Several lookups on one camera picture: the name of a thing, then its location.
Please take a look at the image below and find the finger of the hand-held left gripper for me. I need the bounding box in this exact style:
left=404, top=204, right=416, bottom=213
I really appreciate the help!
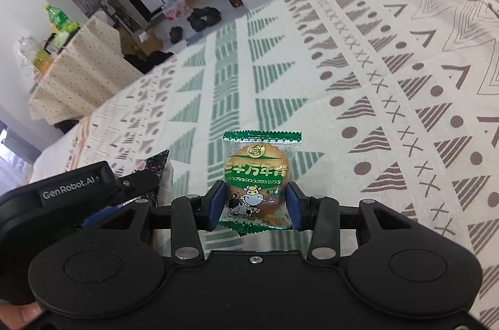
left=117, top=168, right=163, bottom=204
left=80, top=202, right=135, bottom=230

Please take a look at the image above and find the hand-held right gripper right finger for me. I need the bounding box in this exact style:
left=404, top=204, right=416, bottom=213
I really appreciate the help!
left=286, top=182, right=412, bottom=261

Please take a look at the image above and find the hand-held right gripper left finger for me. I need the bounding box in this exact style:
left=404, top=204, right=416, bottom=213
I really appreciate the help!
left=115, top=181, right=228, bottom=261

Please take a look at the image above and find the black and white snack packet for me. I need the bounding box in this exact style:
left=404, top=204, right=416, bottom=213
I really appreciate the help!
left=134, top=148, right=174, bottom=208

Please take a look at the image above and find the green-edged biscuit packet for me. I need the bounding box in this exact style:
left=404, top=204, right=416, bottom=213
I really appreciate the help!
left=218, top=130, right=303, bottom=237

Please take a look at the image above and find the person's left hand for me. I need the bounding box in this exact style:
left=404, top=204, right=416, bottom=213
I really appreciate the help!
left=0, top=304, right=41, bottom=330

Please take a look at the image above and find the cream dotted tablecloth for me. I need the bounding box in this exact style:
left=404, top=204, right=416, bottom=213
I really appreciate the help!
left=27, top=10, right=143, bottom=126

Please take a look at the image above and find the black bag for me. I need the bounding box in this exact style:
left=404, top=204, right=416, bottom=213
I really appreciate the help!
left=124, top=50, right=175, bottom=75

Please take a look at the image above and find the patterned blanket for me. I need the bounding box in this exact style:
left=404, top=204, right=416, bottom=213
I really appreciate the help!
left=29, top=0, right=499, bottom=330

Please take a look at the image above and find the small open cardboard box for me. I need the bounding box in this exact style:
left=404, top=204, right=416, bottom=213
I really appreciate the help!
left=133, top=28, right=164, bottom=50

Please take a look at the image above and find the yellow drink bottle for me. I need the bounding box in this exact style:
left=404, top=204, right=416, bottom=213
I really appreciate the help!
left=33, top=45, right=53, bottom=73

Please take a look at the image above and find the clear plastic wrap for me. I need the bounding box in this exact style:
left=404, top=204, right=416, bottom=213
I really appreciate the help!
left=13, top=36, right=40, bottom=81

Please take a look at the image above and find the pack of water bottles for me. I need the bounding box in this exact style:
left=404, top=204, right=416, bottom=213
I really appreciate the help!
left=161, top=0, right=190, bottom=19

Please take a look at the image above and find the green plastic bottle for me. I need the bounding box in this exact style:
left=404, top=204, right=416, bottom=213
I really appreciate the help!
left=43, top=3, right=80, bottom=34

